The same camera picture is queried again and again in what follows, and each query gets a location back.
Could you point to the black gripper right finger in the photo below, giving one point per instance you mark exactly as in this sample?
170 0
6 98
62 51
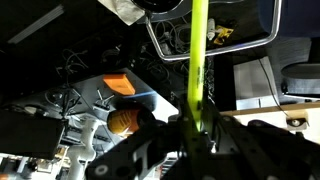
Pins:
260 150

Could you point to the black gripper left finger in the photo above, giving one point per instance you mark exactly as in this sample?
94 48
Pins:
133 156

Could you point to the neon green marker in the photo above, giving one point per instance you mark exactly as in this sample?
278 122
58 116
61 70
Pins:
197 66

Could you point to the black patterned cup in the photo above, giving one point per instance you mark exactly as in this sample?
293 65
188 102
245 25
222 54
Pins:
156 5

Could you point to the brown orange rounded object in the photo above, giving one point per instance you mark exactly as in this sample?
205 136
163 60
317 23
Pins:
126 121

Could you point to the light wooden desk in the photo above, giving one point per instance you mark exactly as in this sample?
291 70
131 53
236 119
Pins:
266 109

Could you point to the grey black desk device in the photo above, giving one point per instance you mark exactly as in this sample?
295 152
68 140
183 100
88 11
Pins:
296 122

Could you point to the white plastic stand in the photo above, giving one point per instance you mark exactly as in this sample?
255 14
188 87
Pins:
83 146

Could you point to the white cabinet box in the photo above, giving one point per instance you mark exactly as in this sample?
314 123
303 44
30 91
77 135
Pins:
255 83

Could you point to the orange sponge block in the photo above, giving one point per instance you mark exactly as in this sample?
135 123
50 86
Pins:
119 84

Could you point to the black box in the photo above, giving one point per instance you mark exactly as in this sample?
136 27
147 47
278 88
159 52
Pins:
30 133

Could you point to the small yellow object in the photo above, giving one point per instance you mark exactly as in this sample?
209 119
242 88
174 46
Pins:
224 35

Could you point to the crumpled beige cloth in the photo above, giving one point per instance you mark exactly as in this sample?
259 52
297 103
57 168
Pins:
121 10

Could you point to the grey metal bar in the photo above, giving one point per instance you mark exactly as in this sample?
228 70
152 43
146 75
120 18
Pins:
35 25

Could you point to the chrome tube frame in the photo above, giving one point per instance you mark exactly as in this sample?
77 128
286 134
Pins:
233 46

